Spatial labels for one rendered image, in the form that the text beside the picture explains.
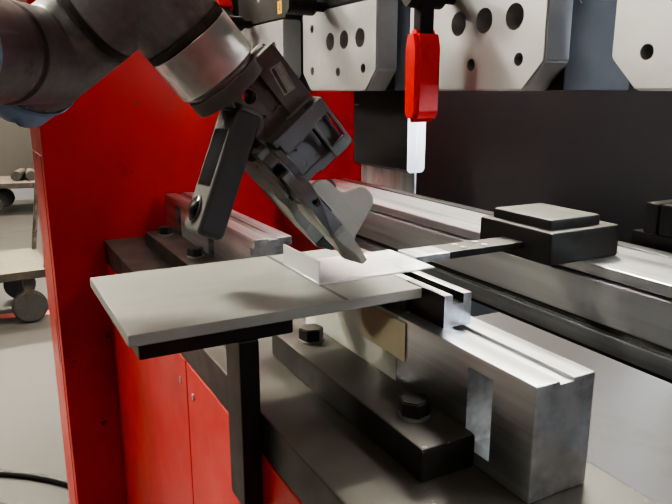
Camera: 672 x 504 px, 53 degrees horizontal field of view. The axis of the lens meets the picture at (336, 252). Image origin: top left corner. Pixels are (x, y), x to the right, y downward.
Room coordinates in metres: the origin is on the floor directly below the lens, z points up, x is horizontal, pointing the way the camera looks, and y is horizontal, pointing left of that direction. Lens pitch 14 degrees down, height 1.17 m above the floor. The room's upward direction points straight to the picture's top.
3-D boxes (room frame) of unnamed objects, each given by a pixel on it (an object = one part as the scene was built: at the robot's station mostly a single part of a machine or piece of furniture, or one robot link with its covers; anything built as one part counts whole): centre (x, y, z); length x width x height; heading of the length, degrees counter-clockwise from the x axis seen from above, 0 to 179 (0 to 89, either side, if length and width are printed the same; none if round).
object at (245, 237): (1.16, 0.21, 0.92); 0.50 x 0.06 x 0.10; 28
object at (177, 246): (1.18, 0.28, 0.89); 0.30 x 0.05 x 0.03; 28
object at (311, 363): (0.61, -0.02, 0.89); 0.30 x 0.05 x 0.03; 28
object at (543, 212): (0.76, -0.19, 1.01); 0.26 x 0.12 x 0.05; 118
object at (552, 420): (0.63, -0.08, 0.92); 0.39 x 0.06 x 0.10; 28
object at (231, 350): (0.59, 0.11, 0.88); 0.14 x 0.04 x 0.22; 118
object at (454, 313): (0.66, -0.06, 0.98); 0.20 x 0.03 x 0.03; 28
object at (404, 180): (0.67, -0.05, 1.13); 0.10 x 0.02 x 0.10; 28
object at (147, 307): (0.60, 0.08, 1.00); 0.26 x 0.18 x 0.01; 118
